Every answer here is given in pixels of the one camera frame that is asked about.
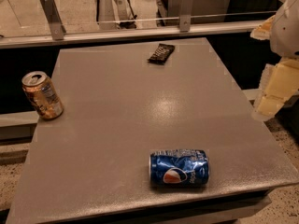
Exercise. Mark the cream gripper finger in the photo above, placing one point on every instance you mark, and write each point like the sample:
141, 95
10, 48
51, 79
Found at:
262, 32
278, 84

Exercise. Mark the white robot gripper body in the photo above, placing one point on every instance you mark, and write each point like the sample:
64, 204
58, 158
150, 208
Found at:
287, 32

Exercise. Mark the black rxbar chocolate bar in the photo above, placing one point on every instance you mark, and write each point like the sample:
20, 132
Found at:
161, 54

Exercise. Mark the crushed blue pepsi can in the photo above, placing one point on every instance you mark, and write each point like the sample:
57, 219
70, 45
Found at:
179, 168

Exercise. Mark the gold soda can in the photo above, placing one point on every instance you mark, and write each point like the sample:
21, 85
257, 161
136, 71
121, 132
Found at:
42, 95

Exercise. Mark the metal rail beam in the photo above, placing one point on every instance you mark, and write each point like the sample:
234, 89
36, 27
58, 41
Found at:
127, 35

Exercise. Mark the right metal bracket post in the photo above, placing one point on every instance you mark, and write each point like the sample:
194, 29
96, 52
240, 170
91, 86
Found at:
185, 14

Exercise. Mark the metal bracket post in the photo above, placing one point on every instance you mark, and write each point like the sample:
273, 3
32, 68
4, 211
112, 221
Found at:
52, 15
185, 14

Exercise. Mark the left metal bracket post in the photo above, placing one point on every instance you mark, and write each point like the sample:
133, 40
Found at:
52, 15

